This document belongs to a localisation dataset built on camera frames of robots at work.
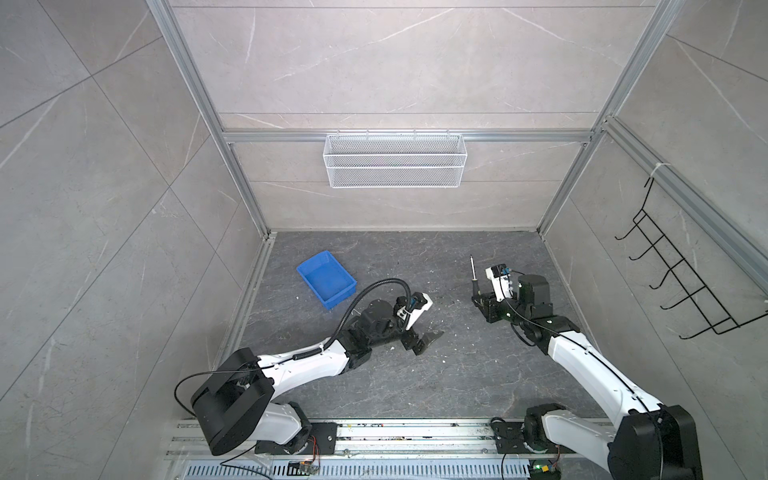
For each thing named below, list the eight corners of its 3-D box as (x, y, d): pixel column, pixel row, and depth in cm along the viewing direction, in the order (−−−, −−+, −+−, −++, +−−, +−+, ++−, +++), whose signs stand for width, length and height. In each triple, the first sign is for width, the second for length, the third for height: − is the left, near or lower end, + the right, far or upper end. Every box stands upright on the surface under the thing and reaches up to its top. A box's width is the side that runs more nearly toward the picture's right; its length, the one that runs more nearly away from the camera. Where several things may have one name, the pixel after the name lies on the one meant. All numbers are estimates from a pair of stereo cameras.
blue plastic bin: (327, 312, 99) (324, 303, 94) (298, 273, 109) (294, 264, 104) (358, 291, 104) (357, 282, 99) (328, 256, 114) (325, 246, 110)
